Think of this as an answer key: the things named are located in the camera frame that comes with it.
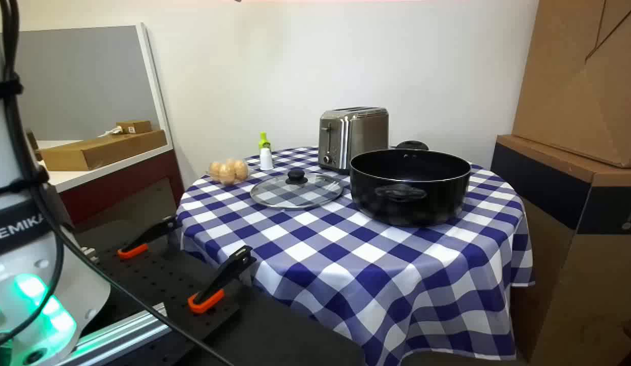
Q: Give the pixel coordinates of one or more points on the glass pot lid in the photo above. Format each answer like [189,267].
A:
[275,194]

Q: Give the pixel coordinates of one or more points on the silver toaster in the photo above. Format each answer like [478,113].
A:
[352,140]

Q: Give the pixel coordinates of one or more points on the clear carton of brown eggs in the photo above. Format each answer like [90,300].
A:
[226,171]

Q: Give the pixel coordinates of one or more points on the black cooking pot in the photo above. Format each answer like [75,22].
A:
[410,195]

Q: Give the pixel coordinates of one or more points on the blue white checkered tablecloth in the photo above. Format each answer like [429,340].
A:
[370,271]

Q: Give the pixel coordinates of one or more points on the white desk dark red front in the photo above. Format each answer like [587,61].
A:
[118,189]

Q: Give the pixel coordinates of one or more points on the flat cardboard box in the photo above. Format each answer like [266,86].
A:
[98,153]

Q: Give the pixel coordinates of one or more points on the large cardboard box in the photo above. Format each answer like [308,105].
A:
[581,83]

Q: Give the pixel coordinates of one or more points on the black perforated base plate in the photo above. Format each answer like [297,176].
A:
[160,286]

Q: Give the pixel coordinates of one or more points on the aluminum rail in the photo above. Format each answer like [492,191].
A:
[118,339]

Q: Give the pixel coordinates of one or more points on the gray panel white frame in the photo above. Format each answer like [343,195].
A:
[78,83]

